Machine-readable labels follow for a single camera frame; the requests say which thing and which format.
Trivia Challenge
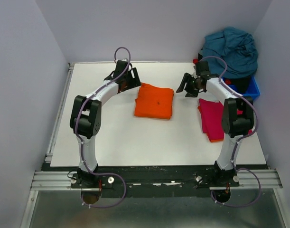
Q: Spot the folded magenta t shirt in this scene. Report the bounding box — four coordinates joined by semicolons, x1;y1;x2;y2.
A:
198;98;254;142

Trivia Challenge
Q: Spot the teal crumpled t shirt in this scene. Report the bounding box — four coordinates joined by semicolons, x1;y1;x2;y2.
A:
199;27;258;79

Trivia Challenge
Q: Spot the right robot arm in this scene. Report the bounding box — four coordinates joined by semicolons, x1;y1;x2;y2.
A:
176;60;256;171

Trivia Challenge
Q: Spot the red crumpled t shirt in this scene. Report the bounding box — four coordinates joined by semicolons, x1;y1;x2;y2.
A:
193;56;228;85

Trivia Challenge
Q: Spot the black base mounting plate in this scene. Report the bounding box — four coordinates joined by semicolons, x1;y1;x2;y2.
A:
41;164;269;199

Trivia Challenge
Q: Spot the aluminium extrusion rail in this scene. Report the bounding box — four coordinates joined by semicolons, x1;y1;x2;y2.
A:
31;170;283;191

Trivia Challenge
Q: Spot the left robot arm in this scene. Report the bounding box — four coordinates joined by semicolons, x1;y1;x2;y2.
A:
69;60;141;177

